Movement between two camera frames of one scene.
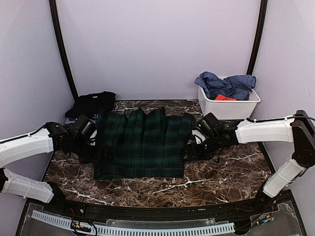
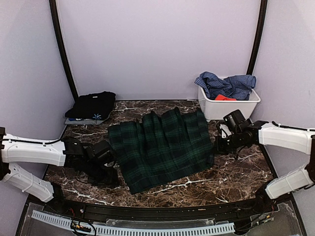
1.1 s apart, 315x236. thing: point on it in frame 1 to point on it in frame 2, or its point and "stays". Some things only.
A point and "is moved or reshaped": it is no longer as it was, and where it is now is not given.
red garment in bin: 220,97 stays
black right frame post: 260,28 stays
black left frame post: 57,26 stays
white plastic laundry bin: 234,109 stays
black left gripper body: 86,153 to 96,175
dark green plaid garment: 142,145 is moved or reshaped
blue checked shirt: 238,87 stays
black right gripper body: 203,153 to 224,148
